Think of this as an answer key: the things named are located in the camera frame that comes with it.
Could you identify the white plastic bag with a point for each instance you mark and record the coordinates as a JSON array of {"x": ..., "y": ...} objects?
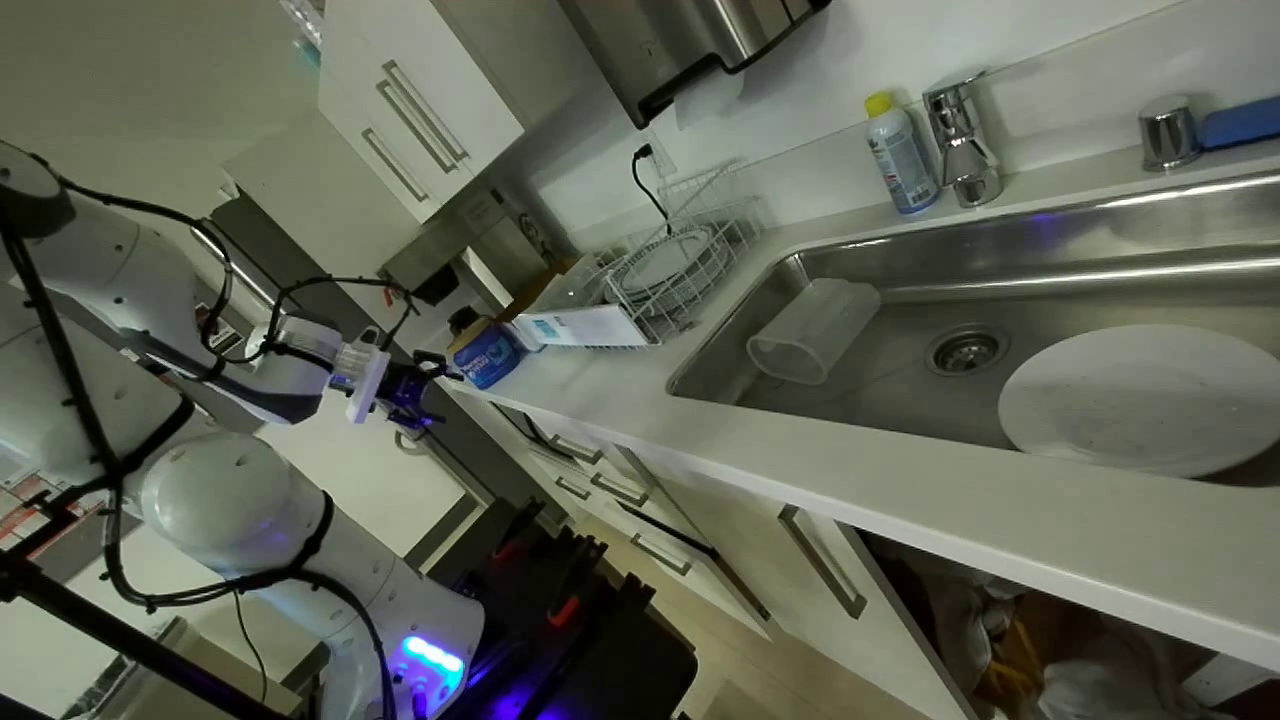
[{"x": 1121, "y": 680}]

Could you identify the white box with blue label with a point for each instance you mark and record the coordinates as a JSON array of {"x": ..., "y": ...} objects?
[{"x": 573, "y": 325}]

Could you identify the black camera stand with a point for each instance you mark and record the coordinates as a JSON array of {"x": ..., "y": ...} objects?
[{"x": 133, "y": 641}]

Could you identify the grey coffee machine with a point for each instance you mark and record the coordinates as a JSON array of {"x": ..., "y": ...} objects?
[{"x": 453, "y": 273}]

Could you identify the white cabinet door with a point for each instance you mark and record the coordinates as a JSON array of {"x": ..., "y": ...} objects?
[
  {"x": 472, "y": 120},
  {"x": 403, "y": 152},
  {"x": 745, "y": 584}
]

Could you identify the white round plate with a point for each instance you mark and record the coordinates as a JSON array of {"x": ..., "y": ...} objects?
[{"x": 1147, "y": 403}]

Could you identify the steel paper towel dispenser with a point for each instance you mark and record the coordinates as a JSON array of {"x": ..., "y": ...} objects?
[{"x": 664, "y": 46}]

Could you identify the stainless steel sink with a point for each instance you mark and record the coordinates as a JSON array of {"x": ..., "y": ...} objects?
[{"x": 905, "y": 307}]

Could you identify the steel sponge holder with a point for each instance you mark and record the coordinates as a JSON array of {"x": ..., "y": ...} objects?
[{"x": 1169, "y": 137}]

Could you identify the red and white wall poster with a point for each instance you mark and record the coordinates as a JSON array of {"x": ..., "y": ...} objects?
[{"x": 17, "y": 506}]

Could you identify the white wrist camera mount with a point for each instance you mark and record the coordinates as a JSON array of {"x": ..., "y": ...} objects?
[{"x": 361, "y": 381}]

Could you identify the white lower cabinet door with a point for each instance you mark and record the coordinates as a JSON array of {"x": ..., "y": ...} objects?
[{"x": 745, "y": 584}]

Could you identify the white drawer with wooden interior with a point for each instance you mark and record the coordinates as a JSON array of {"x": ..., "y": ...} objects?
[{"x": 534, "y": 433}]

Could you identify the translucent cup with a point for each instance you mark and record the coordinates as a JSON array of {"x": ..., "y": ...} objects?
[{"x": 814, "y": 334}]

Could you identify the soap bottle with yellow cap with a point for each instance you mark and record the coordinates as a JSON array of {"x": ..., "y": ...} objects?
[{"x": 905, "y": 162}]

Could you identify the brown paper bag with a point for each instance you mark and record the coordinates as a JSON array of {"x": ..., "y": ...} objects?
[{"x": 1021, "y": 654}]

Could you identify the blue sponge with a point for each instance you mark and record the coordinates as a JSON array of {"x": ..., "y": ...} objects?
[{"x": 1240, "y": 120}]

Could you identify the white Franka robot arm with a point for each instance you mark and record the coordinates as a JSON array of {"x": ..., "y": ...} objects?
[{"x": 227, "y": 500}]

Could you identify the translucent bluish bottle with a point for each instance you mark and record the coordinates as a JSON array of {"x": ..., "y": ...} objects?
[{"x": 303, "y": 30}]

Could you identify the dark grey tall panel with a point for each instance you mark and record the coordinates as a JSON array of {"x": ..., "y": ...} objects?
[{"x": 266, "y": 244}]

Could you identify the white upper cabinet door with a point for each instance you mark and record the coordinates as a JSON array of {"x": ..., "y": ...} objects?
[
  {"x": 403, "y": 152},
  {"x": 472, "y": 120}
]

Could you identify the blue Maxwell House coffee can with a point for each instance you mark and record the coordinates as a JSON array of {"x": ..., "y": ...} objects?
[{"x": 489, "y": 357}]

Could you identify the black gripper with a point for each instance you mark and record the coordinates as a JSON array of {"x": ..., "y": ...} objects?
[{"x": 406, "y": 393}]

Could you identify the chrome faucet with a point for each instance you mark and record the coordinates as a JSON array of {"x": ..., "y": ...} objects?
[{"x": 967, "y": 145}]

